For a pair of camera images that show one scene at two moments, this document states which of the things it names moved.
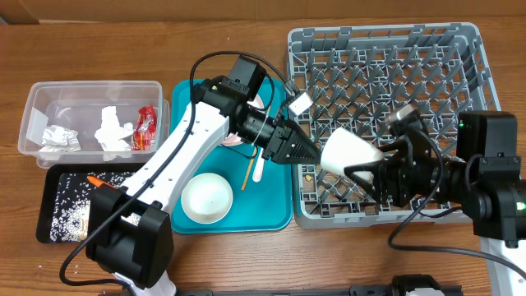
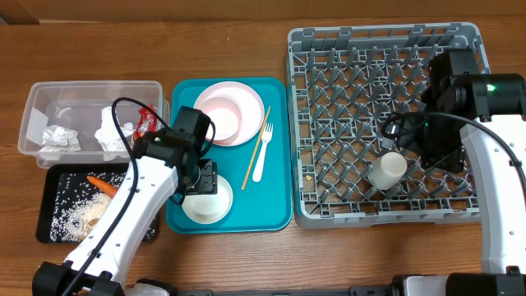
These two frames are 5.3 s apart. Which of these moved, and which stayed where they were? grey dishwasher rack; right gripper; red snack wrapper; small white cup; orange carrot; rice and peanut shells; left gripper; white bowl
Moved: left gripper; small white cup; right gripper
Stayed: rice and peanut shells; orange carrot; white bowl; red snack wrapper; grey dishwasher rack
